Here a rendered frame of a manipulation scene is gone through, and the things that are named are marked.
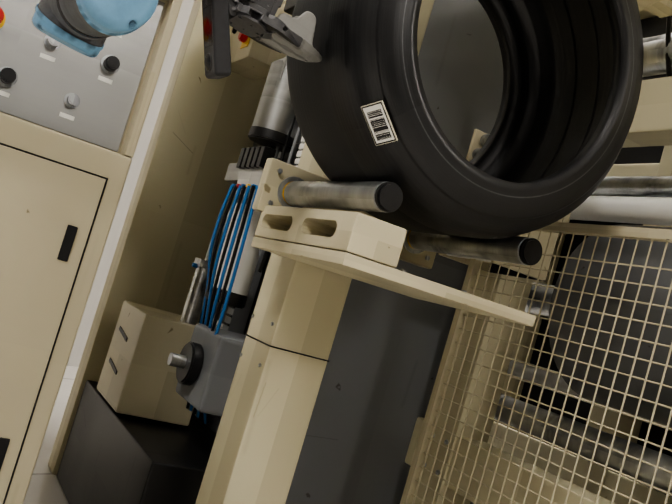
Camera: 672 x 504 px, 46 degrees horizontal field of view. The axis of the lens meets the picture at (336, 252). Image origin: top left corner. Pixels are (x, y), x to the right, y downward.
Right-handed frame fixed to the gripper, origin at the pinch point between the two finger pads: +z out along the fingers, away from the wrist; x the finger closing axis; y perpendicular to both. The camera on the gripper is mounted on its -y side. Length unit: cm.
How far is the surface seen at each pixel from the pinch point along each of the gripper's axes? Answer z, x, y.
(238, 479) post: 30, 28, -66
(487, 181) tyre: 28.5, -12.2, -5.9
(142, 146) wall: 48, 332, 25
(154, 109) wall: 46, 332, 46
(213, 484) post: 29, 34, -70
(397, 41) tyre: 6.1, -11.9, 4.6
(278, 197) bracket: 13.6, 25.0, -16.3
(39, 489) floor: 21, 121, -104
